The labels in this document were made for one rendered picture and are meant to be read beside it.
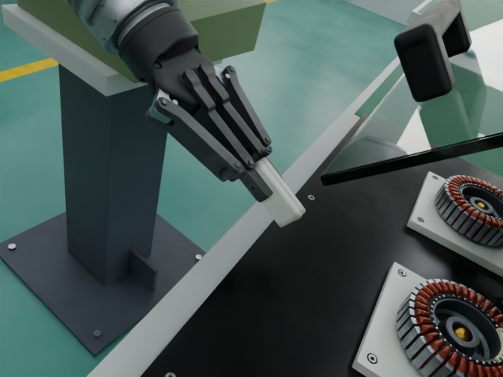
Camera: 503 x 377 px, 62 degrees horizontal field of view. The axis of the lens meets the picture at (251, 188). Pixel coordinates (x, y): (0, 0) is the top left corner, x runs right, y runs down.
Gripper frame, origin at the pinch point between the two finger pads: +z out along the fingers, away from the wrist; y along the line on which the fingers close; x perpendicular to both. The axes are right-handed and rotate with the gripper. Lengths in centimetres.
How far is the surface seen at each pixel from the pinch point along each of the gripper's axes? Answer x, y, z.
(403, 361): 3.9, 4.7, 18.9
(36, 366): -94, 2, 6
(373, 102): -8, -55, 4
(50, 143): -128, -62, -53
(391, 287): 2.4, -3.3, 16.2
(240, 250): -8.8, 0.5, 3.7
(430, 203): 2.8, -22.6, 17.1
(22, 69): -155, -92, -100
